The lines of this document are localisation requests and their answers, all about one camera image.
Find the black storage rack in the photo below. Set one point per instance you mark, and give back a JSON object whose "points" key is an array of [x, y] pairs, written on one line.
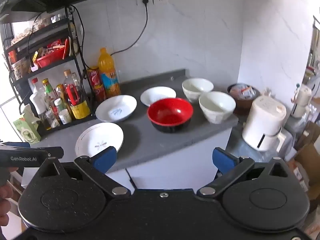
{"points": [[80, 67]]}

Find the white ceramic bowl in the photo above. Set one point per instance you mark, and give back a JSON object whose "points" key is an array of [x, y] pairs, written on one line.
{"points": [[116, 108]]}

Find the white plate with flower print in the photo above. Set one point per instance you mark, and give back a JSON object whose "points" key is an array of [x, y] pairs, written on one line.
{"points": [[100, 137]]}

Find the blue water barrel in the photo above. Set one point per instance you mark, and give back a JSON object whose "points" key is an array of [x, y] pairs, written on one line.
{"points": [[242, 142]]}

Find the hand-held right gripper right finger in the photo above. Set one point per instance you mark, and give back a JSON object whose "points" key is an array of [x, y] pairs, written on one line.
{"points": [[223, 161]]}

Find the clear bottle with red cap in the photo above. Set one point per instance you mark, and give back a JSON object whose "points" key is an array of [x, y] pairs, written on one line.
{"points": [[37, 86]]}

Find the window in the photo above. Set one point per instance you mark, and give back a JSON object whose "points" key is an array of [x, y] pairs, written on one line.
{"points": [[7, 120]]}

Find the small glass seasoning jar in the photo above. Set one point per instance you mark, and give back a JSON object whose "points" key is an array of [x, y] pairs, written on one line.
{"points": [[52, 120]]}

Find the red snack packet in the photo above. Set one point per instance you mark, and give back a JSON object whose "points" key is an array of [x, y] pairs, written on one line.
{"points": [[66, 48]]}

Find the sauce bottle with yellow cap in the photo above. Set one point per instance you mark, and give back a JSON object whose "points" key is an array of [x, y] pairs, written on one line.
{"points": [[50, 92]]}

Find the white tissue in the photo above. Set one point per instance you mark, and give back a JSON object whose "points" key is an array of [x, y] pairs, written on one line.
{"points": [[28, 110]]}

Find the white cabinet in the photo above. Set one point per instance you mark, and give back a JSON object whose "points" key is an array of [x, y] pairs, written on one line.
{"points": [[175, 165]]}

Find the cardboard box with red print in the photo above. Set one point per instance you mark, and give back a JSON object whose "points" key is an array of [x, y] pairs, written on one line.
{"points": [[298, 175]]}

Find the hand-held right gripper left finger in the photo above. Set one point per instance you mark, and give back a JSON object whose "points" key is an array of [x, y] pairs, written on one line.
{"points": [[106, 157]]}

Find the red plastic basket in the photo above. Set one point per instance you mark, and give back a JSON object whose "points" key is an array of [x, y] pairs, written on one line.
{"points": [[50, 57]]}

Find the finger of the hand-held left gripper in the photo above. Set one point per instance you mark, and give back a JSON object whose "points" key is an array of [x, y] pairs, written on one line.
{"points": [[55, 152]]}

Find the brown sauce bottle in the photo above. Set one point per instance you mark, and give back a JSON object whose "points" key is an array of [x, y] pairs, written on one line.
{"points": [[60, 92]]}

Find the soy sauce bottle yellow label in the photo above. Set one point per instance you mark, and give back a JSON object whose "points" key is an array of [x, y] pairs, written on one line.
{"points": [[78, 107]]}

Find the white-capped seasoning bottle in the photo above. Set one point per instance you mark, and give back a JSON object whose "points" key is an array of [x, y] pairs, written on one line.
{"points": [[65, 117]]}

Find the oil sprayer bottle white top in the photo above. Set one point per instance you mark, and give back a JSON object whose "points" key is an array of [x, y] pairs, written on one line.
{"points": [[37, 105]]}

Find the brown trash bin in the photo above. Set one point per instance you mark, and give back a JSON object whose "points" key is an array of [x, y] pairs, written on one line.
{"points": [[242, 92]]}

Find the red can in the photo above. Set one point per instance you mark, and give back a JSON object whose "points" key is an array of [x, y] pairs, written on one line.
{"points": [[93, 76], [99, 92]]}

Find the person's left hand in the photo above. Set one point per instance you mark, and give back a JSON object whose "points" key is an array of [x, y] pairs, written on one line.
{"points": [[5, 196]]}

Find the plain cardboard box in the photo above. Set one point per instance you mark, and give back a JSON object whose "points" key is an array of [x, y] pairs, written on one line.
{"points": [[311, 160]]}

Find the red and black bowl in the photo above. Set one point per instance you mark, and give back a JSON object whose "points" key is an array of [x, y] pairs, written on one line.
{"points": [[170, 112]]}

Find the orange juice bottle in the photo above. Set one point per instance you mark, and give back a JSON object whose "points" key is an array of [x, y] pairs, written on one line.
{"points": [[107, 77]]}

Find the green carton box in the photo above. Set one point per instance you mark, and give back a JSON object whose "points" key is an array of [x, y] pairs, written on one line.
{"points": [[26, 130]]}

